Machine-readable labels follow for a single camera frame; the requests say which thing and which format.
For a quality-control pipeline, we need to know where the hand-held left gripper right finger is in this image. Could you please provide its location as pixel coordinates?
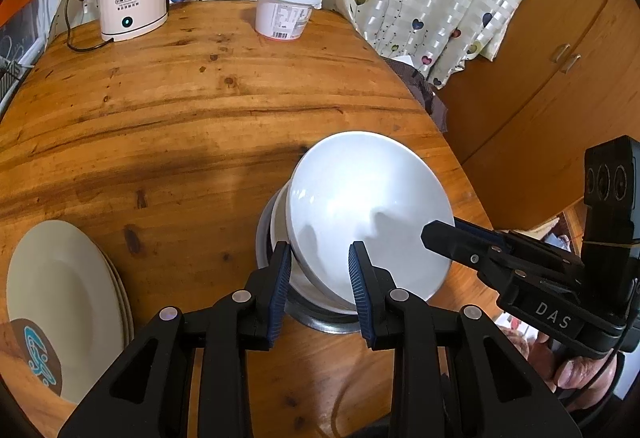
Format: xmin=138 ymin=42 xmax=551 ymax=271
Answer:
xmin=347 ymin=240 xmax=583 ymax=438

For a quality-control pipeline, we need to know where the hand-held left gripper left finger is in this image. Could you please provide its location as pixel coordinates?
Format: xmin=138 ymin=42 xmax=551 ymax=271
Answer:
xmin=57 ymin=240 xmax=293 ymax=438

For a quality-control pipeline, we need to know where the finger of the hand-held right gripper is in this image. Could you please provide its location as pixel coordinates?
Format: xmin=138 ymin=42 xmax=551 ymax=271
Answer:
xmin=452 ymin=217 xmax=583 ymax=269
xmin=421 ymin=219 xmax=583 ymax=304

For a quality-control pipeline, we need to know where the white bowl with blue rim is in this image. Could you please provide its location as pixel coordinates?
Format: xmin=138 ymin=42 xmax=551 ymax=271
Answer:
xmin=287 ymin=131 xmax=455 ymax=305
xmin=269 ymin=185 xmax=353 ymax=313

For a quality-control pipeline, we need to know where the metal dish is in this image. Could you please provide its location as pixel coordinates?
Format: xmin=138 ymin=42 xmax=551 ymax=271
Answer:
xmin=255 ymin=195 xmax=362 ymax=335

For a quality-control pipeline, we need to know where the person's right hand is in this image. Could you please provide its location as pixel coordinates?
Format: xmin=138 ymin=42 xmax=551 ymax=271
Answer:
xmin=527 ymin=327 xmax=623 ymax=395

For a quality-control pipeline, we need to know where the wooden cabinet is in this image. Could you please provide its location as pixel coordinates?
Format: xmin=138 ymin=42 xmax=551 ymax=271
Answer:
xmin=435 ymin=0 xmax=640 ymax=244

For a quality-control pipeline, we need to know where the white plastic tub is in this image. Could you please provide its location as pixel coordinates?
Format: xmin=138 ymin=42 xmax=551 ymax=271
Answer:
xmin=254 ymin=0 xmax=322 ymax=41

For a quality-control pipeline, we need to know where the black kettle cable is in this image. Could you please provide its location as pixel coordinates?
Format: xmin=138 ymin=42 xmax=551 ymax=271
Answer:
xmin=64 ymin=0 xmax=110 ymax=53

